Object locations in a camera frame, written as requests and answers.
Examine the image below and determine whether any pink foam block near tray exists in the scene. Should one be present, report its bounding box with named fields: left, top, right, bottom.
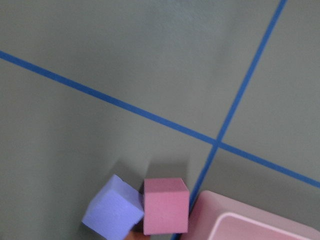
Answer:
left=143, top=177, right=190, bottom=235

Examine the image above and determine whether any purple foam block near tray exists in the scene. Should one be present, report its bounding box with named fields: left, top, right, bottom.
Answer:
left=82, top=174, right=144, bottom=240

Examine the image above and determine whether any pink plastic tray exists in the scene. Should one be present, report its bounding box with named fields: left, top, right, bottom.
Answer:
left=180, top=190, right=320, bottom=240

